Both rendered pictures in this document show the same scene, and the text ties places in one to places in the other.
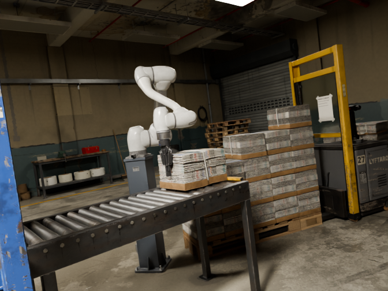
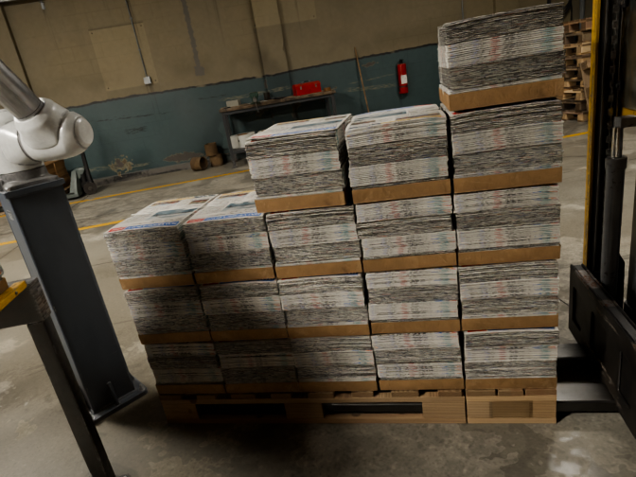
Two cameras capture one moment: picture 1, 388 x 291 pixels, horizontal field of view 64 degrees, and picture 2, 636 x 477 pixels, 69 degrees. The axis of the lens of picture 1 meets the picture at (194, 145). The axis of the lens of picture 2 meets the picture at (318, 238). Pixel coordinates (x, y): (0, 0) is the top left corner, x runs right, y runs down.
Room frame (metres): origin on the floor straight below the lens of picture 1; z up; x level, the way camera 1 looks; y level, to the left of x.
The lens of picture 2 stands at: (1.85, -1.38, 1.23)
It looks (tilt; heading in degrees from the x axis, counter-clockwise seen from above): 20 degrees down; 34
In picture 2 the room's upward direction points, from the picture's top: 10 degrees counter-clockwise
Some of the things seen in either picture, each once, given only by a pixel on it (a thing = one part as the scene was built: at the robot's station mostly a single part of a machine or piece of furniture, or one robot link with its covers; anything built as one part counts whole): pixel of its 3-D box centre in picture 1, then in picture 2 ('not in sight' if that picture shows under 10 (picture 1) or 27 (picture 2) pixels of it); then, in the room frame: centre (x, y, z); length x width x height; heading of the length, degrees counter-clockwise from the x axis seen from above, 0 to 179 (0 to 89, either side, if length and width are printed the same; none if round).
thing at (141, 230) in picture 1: (164, 217); not in sight; (1.61, 0.20, 0.74); 1.34 x 0.05 x 0.12; 129
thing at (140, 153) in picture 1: (137, 153); (19, 178); (2.71, 0.50, 1.03); 0.22 x 0.18 x 0.06; 166
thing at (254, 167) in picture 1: (238, 199); (297, 302); (3.10, -0.38, 0.42); 1.17 x 0.39 x 0.83; 111
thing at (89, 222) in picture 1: (84, 221); not in sight; (1.60, 0.62, 0.77); 0.47 x 0.05 x 0.05; 39
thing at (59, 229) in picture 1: (58, 228); not in sight; (1.51, 0.72, 0.77); 0.47 x 0.05 x 0.05; 39
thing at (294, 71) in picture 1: (301, 132); (607, 98); (3.83, -1.35, 0.97); 0.09 x 0.09 x 1.75; 21
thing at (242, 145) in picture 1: (243, 146); (308, 161); (3.15, -0.50, 0.95); 0.38 x 0.29 x 0.23; 20
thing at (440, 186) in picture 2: (268, 150); (399, 176); (3.26, -0.78, 0.86); 0.38 x 0.29 x 0.04; 22
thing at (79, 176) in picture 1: (73, 168); (280, 121); (8.04, 3.20, 0.55); 1.80 x 0.70 x 1.09; 129
